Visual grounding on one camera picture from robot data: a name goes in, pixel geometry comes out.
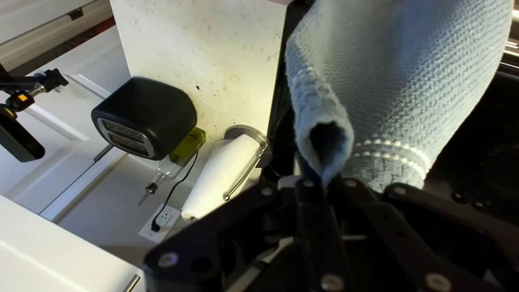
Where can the light blue towel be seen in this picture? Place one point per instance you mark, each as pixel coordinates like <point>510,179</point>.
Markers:
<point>400,82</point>

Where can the white upper cabinet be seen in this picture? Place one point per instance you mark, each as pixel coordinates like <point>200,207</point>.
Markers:
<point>43,260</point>

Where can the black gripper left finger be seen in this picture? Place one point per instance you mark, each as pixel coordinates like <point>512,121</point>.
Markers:
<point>319,237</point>

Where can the black toaster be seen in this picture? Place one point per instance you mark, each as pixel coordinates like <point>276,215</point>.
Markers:
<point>143,116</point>

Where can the black orange camera clamp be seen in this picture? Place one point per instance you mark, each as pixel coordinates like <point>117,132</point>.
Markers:
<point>22,138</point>

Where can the white panelled door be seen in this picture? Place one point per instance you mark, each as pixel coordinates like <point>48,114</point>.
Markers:
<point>65,173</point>

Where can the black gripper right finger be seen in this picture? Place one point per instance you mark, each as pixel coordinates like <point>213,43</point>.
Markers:
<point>400,244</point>

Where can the green liquid bottle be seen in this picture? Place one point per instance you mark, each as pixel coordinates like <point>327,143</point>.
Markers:
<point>189,147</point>

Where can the white wall outlet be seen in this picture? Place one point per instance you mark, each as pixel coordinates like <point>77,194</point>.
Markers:
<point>163,221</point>

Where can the white paper towel roll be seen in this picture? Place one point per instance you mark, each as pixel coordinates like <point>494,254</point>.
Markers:
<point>220,176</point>

